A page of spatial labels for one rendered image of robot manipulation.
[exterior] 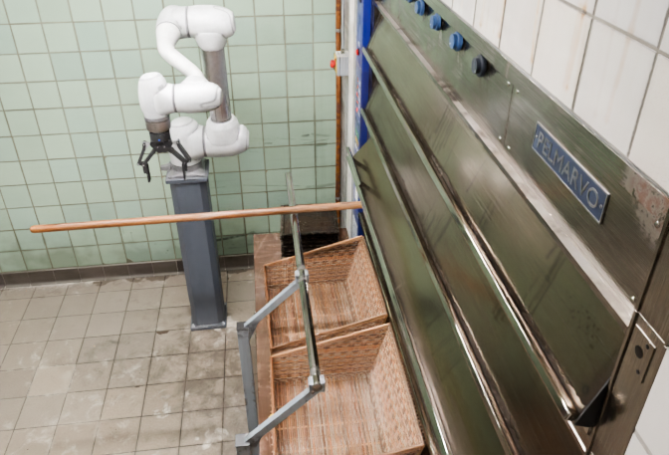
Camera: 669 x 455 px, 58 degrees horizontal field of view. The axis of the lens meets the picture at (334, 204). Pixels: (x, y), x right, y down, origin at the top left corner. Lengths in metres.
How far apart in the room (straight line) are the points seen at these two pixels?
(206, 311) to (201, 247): 0.45
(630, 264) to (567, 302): 0.18
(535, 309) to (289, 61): 2.54
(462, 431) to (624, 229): 0.77
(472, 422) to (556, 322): 0.51
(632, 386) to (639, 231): 0.21
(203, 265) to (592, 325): 2.61
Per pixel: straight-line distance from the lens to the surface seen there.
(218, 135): 2.95
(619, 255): 0.92
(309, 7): 3.35
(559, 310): 1.07
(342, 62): 3.08
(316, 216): 3.05
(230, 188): 3.74
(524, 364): 1.28
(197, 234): 3.24
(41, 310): 4.10
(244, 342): 2.26
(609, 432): 1.01
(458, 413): 1.55
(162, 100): 2.25
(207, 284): 3.44
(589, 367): 1.00
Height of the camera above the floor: 2.46
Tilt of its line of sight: 32 degrees down
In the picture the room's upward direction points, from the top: straight up
